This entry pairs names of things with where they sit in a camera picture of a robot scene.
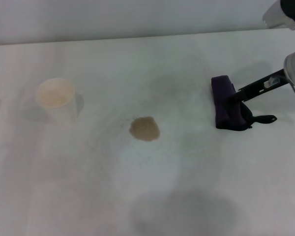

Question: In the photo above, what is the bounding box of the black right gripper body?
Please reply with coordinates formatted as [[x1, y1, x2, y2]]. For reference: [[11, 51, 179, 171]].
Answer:
[[238, 69, 290, 102]]

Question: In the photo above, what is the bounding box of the purple rag with black trim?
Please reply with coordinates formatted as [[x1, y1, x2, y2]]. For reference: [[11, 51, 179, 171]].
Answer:
[[210, 75, 278, 131]]

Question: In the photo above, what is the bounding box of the white paper cup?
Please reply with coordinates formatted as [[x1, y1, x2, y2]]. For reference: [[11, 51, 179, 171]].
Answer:
[[35, 78, 77, 125]]

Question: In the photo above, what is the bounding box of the brown water stain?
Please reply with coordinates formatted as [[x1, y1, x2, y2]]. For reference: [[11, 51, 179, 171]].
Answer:
[[129, 116, 161, 142]]

